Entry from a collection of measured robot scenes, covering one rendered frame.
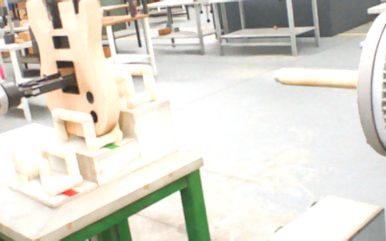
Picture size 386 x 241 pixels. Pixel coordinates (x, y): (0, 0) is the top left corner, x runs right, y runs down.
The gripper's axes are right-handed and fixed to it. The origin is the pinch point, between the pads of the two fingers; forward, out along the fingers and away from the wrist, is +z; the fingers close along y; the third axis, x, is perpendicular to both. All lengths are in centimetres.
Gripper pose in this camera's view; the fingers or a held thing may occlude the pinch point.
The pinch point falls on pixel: (66, 77)
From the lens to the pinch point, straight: 162.5
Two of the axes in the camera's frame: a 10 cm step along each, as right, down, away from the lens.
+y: 6.9, 1.0, -7.2
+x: -1.6, -9.5, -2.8
